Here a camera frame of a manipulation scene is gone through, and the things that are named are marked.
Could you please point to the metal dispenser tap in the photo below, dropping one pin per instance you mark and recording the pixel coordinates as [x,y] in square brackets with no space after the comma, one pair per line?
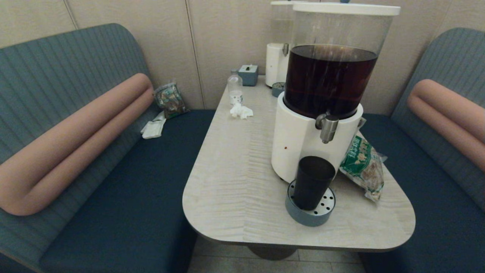
[327,129]

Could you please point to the dark plastic cup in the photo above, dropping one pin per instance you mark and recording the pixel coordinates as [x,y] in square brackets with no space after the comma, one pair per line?
[312,185]

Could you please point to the crumpled white tissue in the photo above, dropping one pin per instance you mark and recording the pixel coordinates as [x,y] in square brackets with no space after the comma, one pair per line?
[239,111]

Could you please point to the clear plastic bottle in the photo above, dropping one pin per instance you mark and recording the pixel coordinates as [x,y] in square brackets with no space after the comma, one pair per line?
[235,86]

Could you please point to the large tea dispenser white base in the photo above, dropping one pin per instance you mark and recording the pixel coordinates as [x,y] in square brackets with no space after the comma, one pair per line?
[299,140]

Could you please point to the small grey-blue drip tray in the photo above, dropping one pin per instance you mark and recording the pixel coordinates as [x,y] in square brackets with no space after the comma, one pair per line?
[277,91]

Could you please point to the grey-blue tissue box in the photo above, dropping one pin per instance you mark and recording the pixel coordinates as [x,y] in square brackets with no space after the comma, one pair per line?
[248,76]

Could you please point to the small white drink dispenser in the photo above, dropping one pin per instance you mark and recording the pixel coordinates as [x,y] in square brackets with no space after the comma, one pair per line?
[274,65]

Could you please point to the dark printed snack bag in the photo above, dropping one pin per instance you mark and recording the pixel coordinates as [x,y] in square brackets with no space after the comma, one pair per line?
[170,101]

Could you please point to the white napkin packet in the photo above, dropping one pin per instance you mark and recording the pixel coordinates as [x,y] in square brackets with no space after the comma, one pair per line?
[152,130]

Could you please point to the grey-blue perforated drip tray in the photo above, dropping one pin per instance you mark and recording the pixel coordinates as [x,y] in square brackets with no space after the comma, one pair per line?
[303,219]

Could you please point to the green printed grain tea bag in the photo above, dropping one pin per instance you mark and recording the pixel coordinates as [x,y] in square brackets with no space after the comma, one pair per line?
[360,163]

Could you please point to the teal upholstered bench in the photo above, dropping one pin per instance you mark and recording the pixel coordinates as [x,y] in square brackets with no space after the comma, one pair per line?
[435,197]
[113,197]

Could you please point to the pink bolster cushion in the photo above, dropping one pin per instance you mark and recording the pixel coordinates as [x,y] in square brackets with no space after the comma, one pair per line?
[75,144]
[447,110]

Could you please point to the gold table pedestal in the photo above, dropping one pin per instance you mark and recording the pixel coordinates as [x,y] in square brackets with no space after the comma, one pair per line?
[271,253]

